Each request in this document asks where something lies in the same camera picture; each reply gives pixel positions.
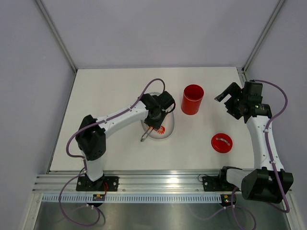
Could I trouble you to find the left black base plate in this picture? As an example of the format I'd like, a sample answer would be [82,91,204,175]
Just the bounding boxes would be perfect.
[76,176,119,192]

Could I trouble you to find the right aluminium frame post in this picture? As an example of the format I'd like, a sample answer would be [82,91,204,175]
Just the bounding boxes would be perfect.
[241,0,287,74]

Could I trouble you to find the white oval plate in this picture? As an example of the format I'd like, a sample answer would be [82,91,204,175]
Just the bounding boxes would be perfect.
[141,92,175,140]

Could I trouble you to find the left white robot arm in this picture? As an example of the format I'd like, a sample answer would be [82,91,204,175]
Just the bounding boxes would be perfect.
[75,91,176,191]

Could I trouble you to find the metal tongs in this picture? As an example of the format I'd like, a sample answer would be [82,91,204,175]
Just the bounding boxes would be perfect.
[140,126,154,142]

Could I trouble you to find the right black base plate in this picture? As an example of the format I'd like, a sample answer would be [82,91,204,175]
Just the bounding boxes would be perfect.
[202,176,244,192]

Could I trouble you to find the red round lid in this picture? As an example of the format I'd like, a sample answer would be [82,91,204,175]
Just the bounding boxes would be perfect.
[211,133,233,153]

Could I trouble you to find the red cylindrical container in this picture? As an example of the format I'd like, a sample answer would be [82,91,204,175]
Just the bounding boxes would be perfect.
[181,84,204,115]

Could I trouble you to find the white slotted cable duct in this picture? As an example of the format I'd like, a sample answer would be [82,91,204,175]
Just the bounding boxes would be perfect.
[42,194,231,204]

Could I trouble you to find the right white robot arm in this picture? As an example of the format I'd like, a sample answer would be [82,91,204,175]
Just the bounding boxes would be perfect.
[215,80,294,204]

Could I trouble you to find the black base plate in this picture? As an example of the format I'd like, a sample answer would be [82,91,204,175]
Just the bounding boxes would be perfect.
[76,176,119,192]
[202,176,244,192]

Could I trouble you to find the aluminium frame post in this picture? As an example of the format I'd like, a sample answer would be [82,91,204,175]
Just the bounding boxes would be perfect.
[241,0,287,74]
[34,0,78,74]

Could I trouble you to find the red shrimp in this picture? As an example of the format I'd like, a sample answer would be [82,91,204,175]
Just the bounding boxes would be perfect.
[156,126,165,134]

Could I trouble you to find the left aluminium frame post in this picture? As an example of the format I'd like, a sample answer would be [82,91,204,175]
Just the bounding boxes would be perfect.
[34,0,78,74]

